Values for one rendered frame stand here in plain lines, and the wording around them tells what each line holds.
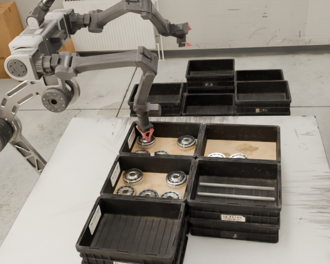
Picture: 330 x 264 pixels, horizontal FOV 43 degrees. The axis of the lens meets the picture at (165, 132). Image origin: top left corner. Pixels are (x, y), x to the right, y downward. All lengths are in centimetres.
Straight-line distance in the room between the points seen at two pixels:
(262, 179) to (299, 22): 318
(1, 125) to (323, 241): 182
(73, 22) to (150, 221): 112
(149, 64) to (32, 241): 102
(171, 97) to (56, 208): 152
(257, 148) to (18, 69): 124
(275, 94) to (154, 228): 184
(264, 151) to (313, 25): 300
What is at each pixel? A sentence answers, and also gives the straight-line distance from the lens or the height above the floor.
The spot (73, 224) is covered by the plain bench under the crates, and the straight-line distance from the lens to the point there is 219.
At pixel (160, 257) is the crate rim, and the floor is 93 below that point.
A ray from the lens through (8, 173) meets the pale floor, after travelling 386.
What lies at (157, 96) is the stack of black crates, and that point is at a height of 49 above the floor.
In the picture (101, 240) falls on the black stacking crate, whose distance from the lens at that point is 190.
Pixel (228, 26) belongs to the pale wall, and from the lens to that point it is 502.
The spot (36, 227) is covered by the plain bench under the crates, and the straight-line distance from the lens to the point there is 225.
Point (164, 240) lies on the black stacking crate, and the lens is 185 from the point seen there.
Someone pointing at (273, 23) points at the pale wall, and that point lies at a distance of 503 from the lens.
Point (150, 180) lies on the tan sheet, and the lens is 212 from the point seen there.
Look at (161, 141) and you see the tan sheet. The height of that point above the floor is 83.
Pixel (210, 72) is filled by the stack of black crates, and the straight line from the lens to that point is 374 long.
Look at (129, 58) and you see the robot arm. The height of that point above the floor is 148.
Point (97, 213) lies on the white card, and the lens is 192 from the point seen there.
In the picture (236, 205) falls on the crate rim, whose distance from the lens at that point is 183.
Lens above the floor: 223
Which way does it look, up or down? 35 degrees down
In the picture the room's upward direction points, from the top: 7 degrees counter-clockwise
